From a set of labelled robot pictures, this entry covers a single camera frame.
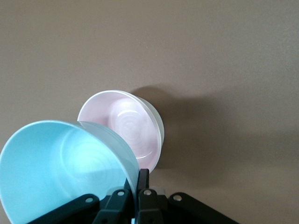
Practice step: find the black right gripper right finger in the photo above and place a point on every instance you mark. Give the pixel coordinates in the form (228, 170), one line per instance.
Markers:
(151, 207)

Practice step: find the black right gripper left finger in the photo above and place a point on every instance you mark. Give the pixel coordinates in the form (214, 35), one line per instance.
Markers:
(112, 207)

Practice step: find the blue plastic bowl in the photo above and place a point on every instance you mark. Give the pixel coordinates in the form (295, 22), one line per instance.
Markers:
(46, 163)

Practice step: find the pink plastic bowl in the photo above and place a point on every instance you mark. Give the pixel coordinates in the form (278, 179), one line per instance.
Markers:
(130, 126)

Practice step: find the white plastic bowl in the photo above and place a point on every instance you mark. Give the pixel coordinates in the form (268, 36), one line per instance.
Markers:
(158, 126)

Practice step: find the brown table mat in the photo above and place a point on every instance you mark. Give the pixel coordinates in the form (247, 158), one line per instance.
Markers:
(210, 70)

